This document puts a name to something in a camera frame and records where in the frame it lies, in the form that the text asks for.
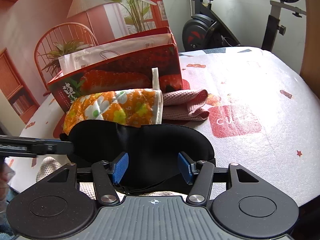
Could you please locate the cream knitted cloth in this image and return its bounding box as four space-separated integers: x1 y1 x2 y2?
35 157 96 200

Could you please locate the black sleep mask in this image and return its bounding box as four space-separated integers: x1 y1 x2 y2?
60 120 215 196

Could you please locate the orange floral oven mitt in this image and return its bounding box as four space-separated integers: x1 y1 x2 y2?
62 68 163 134

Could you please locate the pink knitted cloth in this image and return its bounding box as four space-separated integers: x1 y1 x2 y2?
162 89 209 121

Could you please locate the room scene backdrop poster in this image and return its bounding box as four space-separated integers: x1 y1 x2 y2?
1 0 168 135

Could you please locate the person left hand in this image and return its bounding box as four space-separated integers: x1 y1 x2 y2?
0 163 15 213

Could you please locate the white paper bag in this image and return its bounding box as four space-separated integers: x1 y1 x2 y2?
59 33 172 75

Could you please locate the patterned white tablecloth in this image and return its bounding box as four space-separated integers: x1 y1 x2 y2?
20 48 319 206

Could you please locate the red strawberry cardboard box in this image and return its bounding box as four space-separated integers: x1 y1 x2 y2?
47 27 182 112

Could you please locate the black exercise bike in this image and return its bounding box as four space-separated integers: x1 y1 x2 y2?
182 0 306 51

